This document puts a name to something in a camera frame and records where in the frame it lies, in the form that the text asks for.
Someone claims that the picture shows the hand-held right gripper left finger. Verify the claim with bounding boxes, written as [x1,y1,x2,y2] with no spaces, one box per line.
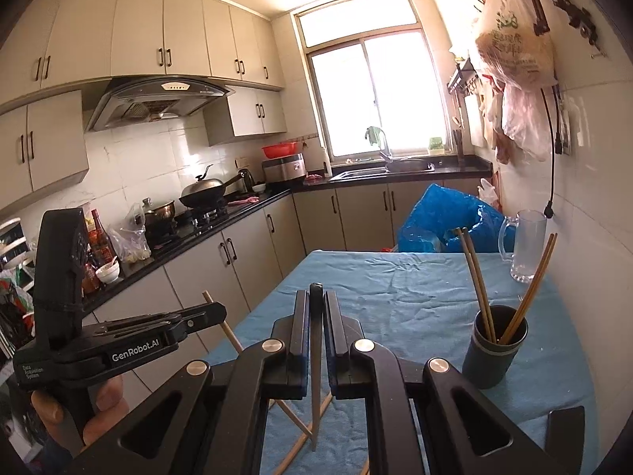
[64,289,312,475]

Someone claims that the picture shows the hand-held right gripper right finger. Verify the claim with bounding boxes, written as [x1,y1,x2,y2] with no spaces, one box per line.
[322,289,547,475]

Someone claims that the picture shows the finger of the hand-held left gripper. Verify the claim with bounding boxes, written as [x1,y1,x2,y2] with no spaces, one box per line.
[171,302,228,344]

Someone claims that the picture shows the dark perforated utensil holder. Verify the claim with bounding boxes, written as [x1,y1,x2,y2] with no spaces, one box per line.
[462,304,529,389]

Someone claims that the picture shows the person's left hand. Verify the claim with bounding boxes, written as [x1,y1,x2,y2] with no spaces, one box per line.
[30,373,130,461]

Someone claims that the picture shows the storage shelf rack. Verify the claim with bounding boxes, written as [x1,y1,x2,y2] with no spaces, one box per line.
[0,218,36,357]

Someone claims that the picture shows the group of sauce bottles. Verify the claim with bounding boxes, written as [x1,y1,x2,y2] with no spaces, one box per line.
[81,208,114,294]

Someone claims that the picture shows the clear plastic bag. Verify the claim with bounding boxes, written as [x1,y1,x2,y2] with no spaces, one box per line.
[108,203,152,264]

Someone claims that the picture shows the blue table cloth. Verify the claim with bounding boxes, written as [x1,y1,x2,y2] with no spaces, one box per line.
[203,250,599,475]

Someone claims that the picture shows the gas stove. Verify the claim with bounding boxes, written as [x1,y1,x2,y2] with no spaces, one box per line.
[175,205,233,229]

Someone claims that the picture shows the steel pot with lid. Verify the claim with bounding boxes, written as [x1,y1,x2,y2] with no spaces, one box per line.
[141,198,178,233]

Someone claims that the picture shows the lower kitchen cabinets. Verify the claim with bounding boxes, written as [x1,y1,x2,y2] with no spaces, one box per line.
[91,178,495,391]

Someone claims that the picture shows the kitchen cabinets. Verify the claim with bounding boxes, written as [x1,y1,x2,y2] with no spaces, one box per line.
[0,0,288,199]
[91,178,495,391]

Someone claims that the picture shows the black wok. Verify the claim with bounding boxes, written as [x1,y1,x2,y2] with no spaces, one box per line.
[179,163,248,209]

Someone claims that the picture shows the blue plastic bag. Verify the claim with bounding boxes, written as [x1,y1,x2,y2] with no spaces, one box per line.
[398,183,508,254]

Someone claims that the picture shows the silver rice cooker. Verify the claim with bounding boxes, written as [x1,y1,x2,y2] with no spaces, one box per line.
[262,153,306,184]

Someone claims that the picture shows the steel sink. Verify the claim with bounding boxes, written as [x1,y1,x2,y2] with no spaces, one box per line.
[330,158,436,181]

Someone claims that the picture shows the red plastic basin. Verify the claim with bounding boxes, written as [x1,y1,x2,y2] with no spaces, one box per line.
[261,141,301,158]

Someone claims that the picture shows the steel range hood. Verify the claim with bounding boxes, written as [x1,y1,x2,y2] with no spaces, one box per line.
[84,75,235,133]

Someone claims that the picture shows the clear glass pitcher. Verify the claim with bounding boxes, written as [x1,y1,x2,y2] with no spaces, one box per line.
[498,209,548,284]

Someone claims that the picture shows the kitchen window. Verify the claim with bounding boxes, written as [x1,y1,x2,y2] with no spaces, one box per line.
[294,0,456,162]

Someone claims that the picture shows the black smartphone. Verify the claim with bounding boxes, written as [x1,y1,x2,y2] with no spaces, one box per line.
[546,406,587,475]

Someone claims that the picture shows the upper kitchen cabinets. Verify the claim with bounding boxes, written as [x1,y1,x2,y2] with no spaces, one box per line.
[0,0,288,199]

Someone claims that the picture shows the hanging plastic bags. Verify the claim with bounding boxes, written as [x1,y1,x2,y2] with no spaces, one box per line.
[475,0,557,164]

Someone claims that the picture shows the black cable with plug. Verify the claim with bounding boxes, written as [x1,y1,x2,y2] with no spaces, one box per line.
[539,86,555,219]

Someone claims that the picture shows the metal wall rack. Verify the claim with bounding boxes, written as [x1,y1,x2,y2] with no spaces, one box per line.
[447,57,478,95]

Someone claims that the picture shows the wall socket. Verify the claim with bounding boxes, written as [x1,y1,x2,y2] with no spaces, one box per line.
[559,104,575,155]

